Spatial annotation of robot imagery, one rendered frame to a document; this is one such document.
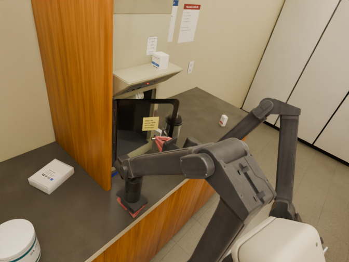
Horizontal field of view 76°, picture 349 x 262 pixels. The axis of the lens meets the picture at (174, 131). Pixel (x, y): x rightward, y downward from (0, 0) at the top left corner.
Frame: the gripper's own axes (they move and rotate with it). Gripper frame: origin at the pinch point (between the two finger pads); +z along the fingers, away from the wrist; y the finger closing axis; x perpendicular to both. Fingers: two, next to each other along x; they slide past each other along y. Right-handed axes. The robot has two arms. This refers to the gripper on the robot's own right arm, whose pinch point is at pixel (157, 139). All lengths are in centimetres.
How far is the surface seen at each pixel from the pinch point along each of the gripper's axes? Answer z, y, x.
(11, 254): -3, -11, 65
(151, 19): 16, 49, -5
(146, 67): 12.7, 31.0, -0.8
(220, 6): 58, 46, -132
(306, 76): -13, -24, -295
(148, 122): 5.9, 6.8, 1.0
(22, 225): 4, -11, 59
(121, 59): 15.9, 34.9, 10.1
